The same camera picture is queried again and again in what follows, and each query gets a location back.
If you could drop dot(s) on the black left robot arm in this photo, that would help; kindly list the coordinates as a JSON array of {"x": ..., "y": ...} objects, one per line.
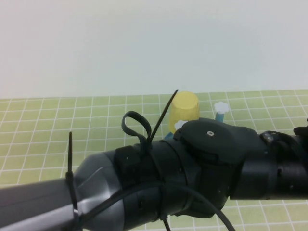
[{"x": 211, "y": 154}]

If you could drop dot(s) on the yellow plastic cup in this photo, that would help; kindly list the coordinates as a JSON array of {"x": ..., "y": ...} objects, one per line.
[{"x": 185, "y": 106}]

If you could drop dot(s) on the blue cup stand white caps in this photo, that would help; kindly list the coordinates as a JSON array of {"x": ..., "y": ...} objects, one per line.
[{"x": 221, "y": 107}]

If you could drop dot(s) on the black zip tie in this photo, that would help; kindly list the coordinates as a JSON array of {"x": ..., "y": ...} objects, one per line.
[
  {"x": 164, "y": 116},
  {"x": 71, "y": 154}
]

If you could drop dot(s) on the green checkered table cloth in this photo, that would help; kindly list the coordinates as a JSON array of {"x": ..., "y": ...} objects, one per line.
[{"x": 48, "y": 120}]

